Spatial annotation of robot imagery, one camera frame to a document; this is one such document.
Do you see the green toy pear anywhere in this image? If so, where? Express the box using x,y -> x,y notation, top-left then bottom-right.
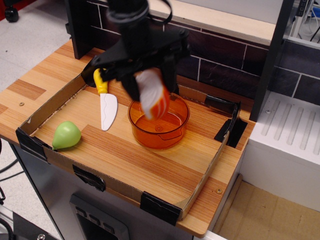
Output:
52,121 -> 81,150

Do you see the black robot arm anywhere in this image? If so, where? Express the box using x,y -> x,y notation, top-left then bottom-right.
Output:
82,0 -> 190,101

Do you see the grey oven control panel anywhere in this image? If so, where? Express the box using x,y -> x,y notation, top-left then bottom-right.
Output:
69,194 -> 130,240

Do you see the dark grey left post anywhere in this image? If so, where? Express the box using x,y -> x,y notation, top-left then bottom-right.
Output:
65,0 -> 94,60

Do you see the black caster wheel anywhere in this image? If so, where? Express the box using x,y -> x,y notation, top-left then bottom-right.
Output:
3,0 -> 20,23

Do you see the dark grey right post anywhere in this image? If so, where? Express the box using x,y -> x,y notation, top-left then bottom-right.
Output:
249,0 -> 294,122

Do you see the yellow handled toy knife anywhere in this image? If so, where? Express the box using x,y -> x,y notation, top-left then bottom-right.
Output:
93,68 -> 118,131

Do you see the light wooden shelf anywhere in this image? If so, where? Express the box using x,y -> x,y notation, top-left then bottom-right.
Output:
104,0 -> 277,47

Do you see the taped cardboard fence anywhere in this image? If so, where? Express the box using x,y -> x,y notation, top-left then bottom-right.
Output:
16,76 -> 253,227

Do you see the orange transparent plastic pot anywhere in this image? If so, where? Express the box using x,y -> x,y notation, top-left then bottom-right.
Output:
128,93 -> 190,149

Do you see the white orange toy sushi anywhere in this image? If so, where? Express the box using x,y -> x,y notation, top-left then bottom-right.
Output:
135,68 -> 170,120

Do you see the dark grey post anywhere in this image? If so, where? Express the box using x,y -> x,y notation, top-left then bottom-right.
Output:
65,0 -> 94,60
249,0 -> 294,122

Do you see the white toy sink drainboard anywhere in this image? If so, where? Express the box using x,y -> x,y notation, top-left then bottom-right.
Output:
240,92 -> 320,211

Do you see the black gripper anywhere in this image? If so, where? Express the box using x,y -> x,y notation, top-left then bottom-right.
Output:
90,17 -> 190,102

